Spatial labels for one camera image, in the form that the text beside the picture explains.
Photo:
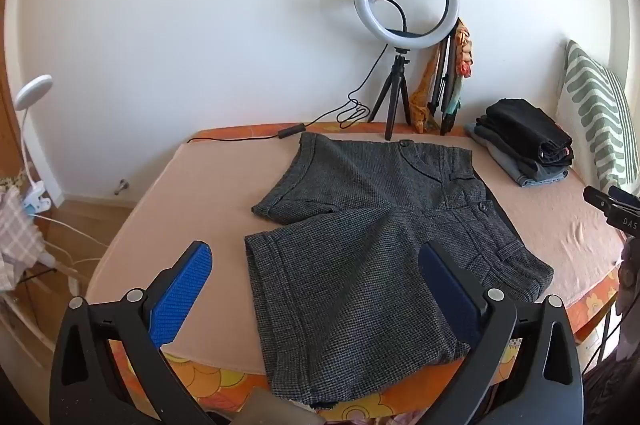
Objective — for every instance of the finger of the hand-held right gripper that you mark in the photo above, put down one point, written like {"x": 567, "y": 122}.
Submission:
{"x": 622, "y": 215}

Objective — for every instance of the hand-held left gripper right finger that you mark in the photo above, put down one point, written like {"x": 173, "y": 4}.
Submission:
{"x": 447, "y": 290}

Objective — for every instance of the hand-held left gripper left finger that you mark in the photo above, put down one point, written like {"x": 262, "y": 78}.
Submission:
{"x": 187, "y": 285}

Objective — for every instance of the grey houndstooth pants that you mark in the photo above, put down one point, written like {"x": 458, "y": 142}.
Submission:
{"x": 350, "y": 265}

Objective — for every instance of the black folded pants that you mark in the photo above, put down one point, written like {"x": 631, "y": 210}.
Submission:
{"x": 525, "y": 125}

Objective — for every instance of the green white patterned pillow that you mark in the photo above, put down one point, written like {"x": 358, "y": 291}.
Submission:
{"x": 595, "y": 105}

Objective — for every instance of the metal door stop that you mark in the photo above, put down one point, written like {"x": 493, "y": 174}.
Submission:
{"x": 120, "y": 187}

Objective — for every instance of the checked cloth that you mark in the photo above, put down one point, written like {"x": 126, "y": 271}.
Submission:
{"x": 15, "y": 230}

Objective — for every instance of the folded black stand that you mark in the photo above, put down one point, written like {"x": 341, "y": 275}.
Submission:
{"x": 447, "y": 95}

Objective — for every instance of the black tripod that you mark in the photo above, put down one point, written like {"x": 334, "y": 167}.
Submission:
{"x": 396, "y": 95}

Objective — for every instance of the orange patterned cloth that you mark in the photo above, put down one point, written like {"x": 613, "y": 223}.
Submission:
{"x": 464, "y": 45}

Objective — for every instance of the wooden door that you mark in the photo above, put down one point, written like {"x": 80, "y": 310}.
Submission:
{"x": 5, "y": 115}

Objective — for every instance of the white clip lamp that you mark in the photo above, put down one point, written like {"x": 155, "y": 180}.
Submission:
{"x": 32, "y": 87}

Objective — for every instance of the black gooseneck phone holder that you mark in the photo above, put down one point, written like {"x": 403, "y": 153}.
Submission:
{"x": 395, "y": 7}

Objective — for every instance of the black inline switch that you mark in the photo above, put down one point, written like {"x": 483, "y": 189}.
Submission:
{"x": 290, "y": 131}

